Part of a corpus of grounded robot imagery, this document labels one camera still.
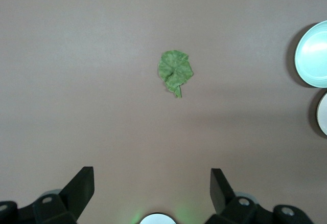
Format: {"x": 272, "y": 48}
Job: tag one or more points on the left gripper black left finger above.
{"x": 74, "y": 196}

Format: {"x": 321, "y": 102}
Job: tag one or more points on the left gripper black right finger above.
{"x": 224, "y": 198}

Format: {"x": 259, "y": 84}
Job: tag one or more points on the green lettuce leaf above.
{"x": 173, "y": 70}

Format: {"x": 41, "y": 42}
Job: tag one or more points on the beige plate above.
{"x": 323, "y": 114}

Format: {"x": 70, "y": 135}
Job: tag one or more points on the pale green plate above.
{"x": 314, "y": 55}

